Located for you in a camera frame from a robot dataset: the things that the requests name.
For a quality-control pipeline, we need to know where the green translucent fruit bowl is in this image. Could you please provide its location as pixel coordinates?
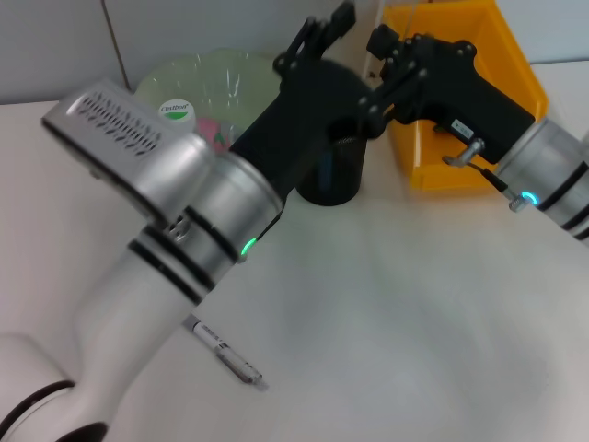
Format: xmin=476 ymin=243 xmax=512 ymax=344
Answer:
xmin=135 ymin=49 xmax=283 ymax=153

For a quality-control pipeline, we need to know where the black mesh pen holder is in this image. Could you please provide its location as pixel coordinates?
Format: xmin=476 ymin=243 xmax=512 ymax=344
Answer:
xmin=296 ymin=132 xmax=369 ymax=208

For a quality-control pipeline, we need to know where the water bottle green label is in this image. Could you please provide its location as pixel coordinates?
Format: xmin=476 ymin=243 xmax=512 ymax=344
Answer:
xmin=157 ymin=100 xmax=199 ymax=135

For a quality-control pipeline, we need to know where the right wrist grey cable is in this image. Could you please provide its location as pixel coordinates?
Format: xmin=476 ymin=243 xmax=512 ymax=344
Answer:
xmin=441 ymin=137 xmax=538 ymax=214

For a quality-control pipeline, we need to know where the grey pen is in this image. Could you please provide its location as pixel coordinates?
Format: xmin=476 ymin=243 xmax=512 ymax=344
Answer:
xmin=183 ymin=315 xmax=270 ymax=393

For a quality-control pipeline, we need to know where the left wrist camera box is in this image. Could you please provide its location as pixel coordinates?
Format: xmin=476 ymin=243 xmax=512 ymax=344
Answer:
xmin=40 ymin=77 xmax=218 ymax=227

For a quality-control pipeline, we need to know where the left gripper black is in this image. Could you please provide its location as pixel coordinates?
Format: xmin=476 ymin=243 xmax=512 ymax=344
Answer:
xmin=228 ymin=0 xmax=433 ymax=218

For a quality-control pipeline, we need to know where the yellow plastic bin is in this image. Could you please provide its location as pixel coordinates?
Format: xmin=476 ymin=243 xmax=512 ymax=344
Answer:
xmin=381 ymin=0 xmax=550 ymax=192

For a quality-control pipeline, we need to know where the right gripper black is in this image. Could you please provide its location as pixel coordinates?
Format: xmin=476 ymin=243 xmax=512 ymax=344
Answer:
xmin=365 ymin=25 xmax=538 ymax=166

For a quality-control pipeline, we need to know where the pink toy peach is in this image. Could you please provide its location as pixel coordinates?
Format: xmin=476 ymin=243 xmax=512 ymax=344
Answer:
xmin=196 ymin=116 xmax=237 ymax=154

